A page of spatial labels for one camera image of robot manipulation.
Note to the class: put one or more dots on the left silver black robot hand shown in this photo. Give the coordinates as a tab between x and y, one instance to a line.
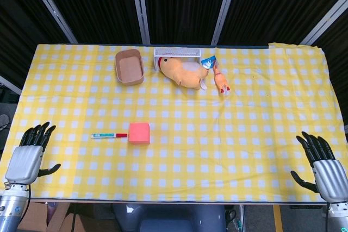
24	165

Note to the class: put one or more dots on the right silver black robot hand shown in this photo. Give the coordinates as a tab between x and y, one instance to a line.
330	177

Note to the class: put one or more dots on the red and white marker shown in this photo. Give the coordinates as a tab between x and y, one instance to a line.
108	135

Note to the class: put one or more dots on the pink foam cube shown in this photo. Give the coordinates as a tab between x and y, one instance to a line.
139	134

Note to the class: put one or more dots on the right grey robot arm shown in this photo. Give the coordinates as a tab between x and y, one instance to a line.
338	217

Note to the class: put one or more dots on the brown cardboard box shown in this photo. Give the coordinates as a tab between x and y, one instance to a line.
40	218

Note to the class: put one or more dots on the yellow white checkered tablecloth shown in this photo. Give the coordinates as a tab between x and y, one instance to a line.
206	139

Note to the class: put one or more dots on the brown paper tray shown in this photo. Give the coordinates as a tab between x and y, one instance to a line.
129	69

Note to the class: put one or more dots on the orange rubber chicken toy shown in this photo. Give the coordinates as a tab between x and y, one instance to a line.
220	80

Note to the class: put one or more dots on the grey robot torso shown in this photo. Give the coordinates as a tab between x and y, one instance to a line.
168	218

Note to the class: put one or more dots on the blue snack packet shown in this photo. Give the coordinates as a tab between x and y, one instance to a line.
208	61

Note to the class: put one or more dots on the orange plush animal toy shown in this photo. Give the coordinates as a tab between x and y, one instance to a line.
185	73

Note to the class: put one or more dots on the grey metal frame post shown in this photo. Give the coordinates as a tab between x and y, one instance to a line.
49	5
324	21
225	6
9	85
140	6

